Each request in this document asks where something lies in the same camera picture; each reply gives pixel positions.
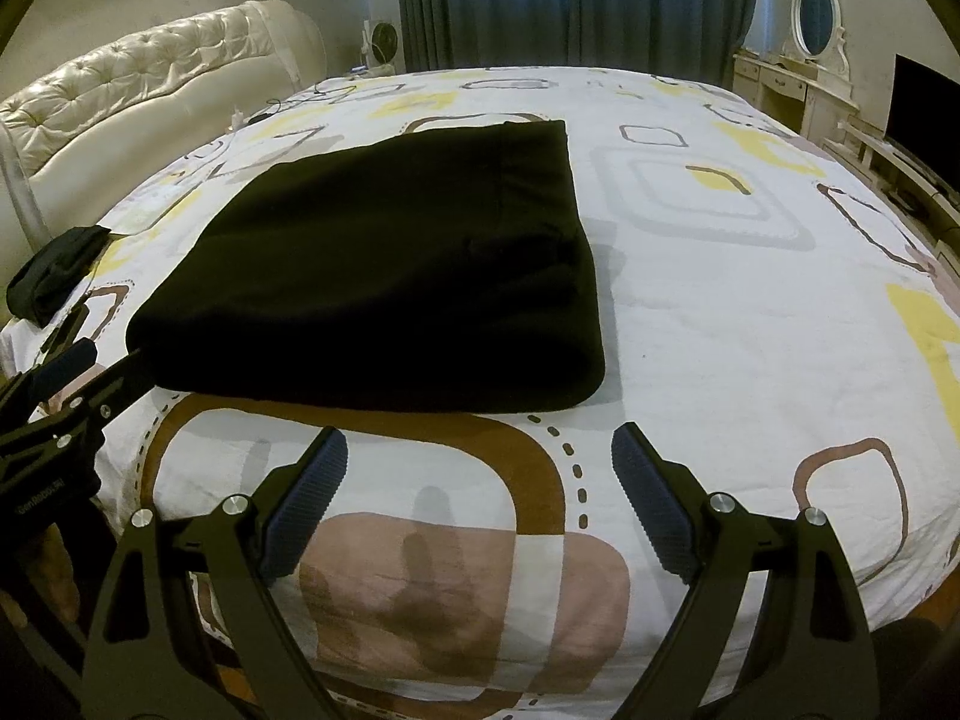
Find black pants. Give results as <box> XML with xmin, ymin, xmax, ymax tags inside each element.
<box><xmin>126</xmin><ymin>118</ymin><xmax>607</xmax><ymax>415</ymax></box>

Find white television stand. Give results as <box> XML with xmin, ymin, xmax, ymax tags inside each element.
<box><xmin>821</xmin><ymin>120</ymin><xmax>960</xmax><ymax>241</ymax></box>

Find blue curtain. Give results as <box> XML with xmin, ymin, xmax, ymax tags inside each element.
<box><xmin>394</xmin><ymin>0</ymin><xmax>762</xmax><ymax>76</ymax></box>

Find black television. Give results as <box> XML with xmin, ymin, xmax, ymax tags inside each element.
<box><xmin>885</xmin><ymin>54</ymin><xmax>960</xmax><ymax>192</ymax></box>

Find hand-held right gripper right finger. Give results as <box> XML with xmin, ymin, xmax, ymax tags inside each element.
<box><xmin>611</xmin><ymin>422</ymin><xmax>880</xmax><ymax>720</ymax></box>

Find small desk fan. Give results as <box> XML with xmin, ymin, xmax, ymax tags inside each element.
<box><xmin>364</xmin><ymin>19</ymin><xmax>402</xmax><ymax>76</ymax></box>

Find oval vanity mirror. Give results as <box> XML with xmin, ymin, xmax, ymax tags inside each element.
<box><xmin>786</xmin><ymin>0</ymin><xmax>852</xmax><ymax>65</ymax></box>

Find dark cloth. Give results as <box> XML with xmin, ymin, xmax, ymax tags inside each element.
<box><xmin>6</xmin><ymin>225</ymin><xmax>112</xmax><ymax>327</ymax></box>

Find cream tufted headboard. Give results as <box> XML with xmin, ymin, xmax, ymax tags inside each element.
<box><xmin>0</xmin><ymin>0</ymin><xmax>327</xmax><ymax>271</ymax></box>

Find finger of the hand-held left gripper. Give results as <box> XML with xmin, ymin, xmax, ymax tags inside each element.
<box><xmin>0</xmin><ymin>340</ymin><xmax>98</xmax><ymax>428</ymax></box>
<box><xmin>0</xmin><ymin>349</ymin><xmax>155</xmax><ymax>460</ymax></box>

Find white vanity dresser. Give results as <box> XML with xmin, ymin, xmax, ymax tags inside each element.
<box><xmin>731</xmin><ymin>49</ymin><xmax>860</xmax><ymax>143</ymax></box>

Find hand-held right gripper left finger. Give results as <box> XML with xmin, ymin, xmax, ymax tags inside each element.
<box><xmin>81</xmin><ymin>426</ymin><xmax>350</xmax><ymax>720</ymax></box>

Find patterned bedsheet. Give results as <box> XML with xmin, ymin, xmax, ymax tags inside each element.
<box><xmin>0</xmin><ymin>66</ymin><xmax>960</xmax><ymax>702</ymax></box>

